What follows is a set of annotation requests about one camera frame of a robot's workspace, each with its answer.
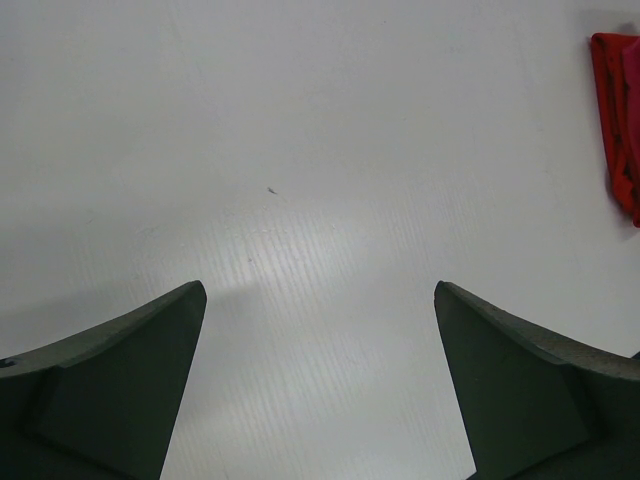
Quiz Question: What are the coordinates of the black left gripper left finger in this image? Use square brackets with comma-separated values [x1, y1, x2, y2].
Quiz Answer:
[1, 281, 206, 479]

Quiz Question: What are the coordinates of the red t shirt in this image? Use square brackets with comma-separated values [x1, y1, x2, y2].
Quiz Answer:
[590, 33, 639, 226]

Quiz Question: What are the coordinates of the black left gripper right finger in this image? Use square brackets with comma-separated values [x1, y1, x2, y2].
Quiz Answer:
[434, 281, 639, 479]

